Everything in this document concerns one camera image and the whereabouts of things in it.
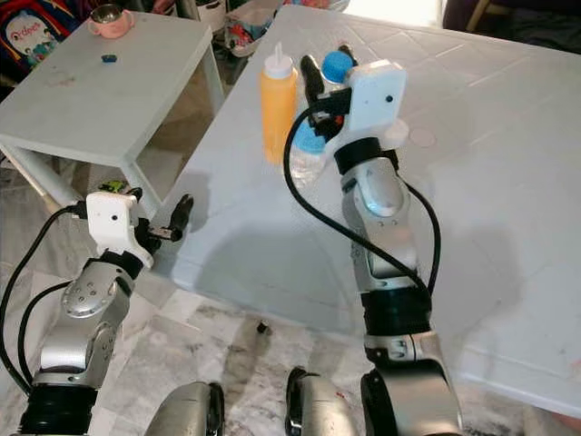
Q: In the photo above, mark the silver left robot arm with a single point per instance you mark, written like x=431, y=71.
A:
x=86, y=345

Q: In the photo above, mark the small blue cap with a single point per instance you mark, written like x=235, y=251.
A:
x=110, y=60

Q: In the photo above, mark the clear water bottle blue cap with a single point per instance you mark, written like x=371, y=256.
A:
x=338, y=68

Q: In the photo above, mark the colourful kids backpack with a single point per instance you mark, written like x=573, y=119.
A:
x=36, y=32

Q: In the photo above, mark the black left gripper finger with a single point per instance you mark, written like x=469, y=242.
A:
x=132, y=192
x=182, y=212

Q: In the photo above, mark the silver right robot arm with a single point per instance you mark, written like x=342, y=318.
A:
x=381, y=236

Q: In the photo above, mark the grey robot right leg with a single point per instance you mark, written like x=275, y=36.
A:
x=327, y=409

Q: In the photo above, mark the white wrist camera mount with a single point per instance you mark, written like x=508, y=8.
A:
x=377, y=100
x=113, y=222

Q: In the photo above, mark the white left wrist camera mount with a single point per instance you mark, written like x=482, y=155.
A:
x=113, y=222

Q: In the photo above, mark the small green toy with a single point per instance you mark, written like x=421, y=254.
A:
x=111, y=186

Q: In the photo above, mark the grey robot leg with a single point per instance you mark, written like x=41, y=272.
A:
x=186, y=413
x=327, y=409

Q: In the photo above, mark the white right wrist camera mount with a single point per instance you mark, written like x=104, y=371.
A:
x=377, y=100

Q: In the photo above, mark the grey robot left leg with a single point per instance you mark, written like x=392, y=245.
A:
x=186, y=413

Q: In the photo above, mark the small pale kids table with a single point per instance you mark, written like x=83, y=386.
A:
x=109, y=100

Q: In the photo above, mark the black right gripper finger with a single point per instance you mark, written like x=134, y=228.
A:
x=312, y=82
x=347, y=47

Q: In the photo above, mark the yellow squeeze bottle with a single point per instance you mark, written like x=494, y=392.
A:
x=278, y=109

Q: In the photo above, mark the white plastic basket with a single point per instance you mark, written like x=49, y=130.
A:
x=250, y=27

